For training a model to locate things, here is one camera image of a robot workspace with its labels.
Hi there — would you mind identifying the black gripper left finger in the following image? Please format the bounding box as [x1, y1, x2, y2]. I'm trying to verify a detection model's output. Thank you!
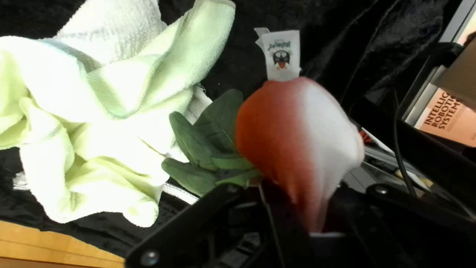
[126, 182, 310, 268]

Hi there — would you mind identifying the red white plush toy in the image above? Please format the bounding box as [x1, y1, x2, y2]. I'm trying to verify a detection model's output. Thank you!
[161, 27, 368, 235]

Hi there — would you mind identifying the cardboard box with label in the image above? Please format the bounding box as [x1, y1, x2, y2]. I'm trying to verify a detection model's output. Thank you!
[413, 88, 476, 151]

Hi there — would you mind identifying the black velvet tablecloth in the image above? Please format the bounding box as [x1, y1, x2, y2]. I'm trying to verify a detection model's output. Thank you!
[0, 0, 476, 250]

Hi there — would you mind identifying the white towel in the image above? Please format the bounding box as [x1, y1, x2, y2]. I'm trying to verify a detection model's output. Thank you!
[47, 0, 170, 69]

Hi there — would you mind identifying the pale green towel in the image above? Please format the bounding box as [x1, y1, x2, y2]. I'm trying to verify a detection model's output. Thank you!
[0, 0, 239, 230]

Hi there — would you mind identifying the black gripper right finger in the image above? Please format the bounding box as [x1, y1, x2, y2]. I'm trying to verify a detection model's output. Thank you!
[317, 183, 476, 268]

